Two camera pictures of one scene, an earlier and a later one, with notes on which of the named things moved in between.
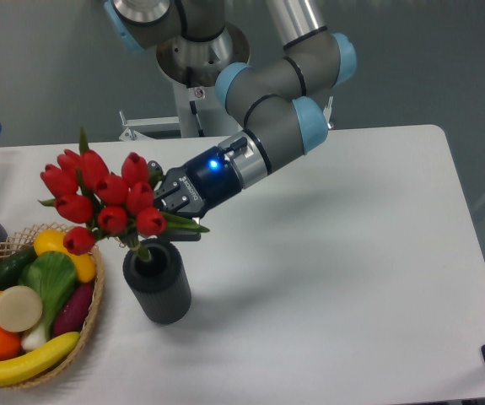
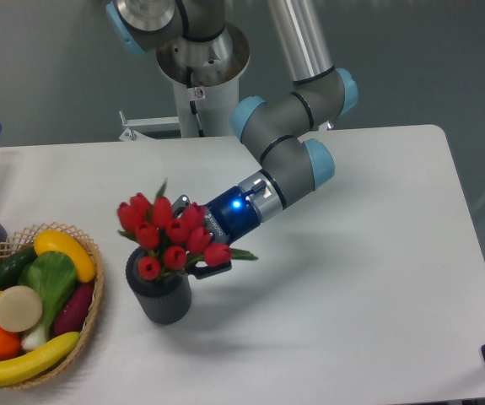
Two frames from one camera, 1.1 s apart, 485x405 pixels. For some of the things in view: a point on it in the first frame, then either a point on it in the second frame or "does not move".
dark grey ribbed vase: (160, 285) does not move
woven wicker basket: (23, 242) does not move
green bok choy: (53, 276) does not move
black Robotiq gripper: (193, 189) to (230, 217)
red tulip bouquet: (85, 191) to (175, 239)
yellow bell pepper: (51, 240) does not move
